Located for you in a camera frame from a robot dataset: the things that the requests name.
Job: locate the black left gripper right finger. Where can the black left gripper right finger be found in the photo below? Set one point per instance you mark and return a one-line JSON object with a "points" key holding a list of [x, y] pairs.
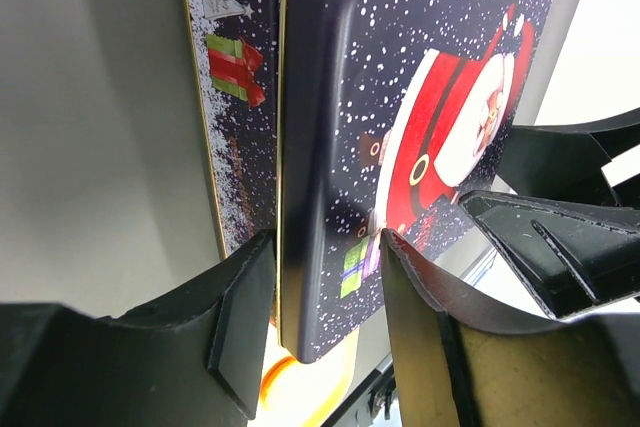
{"points": [[463, 358]]}

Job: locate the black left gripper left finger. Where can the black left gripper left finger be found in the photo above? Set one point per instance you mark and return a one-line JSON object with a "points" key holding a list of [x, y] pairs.
{"points": [[191, 357]]}

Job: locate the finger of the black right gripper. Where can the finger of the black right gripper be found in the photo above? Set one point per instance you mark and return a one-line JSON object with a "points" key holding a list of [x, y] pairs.
{"points": [[571, 257], [564, 163]]}

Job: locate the gold tin lid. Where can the gold tin lid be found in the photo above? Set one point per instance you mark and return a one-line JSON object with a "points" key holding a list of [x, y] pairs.
{"points": [[389, 111]]}

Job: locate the square cookie tin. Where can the square cookie tin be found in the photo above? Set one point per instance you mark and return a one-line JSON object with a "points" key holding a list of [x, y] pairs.
{"points": [[235, 45]]}

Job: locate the yellow serving tray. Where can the yellow serving tray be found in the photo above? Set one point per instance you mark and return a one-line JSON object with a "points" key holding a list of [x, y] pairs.
{"points": [[297, 394]]}

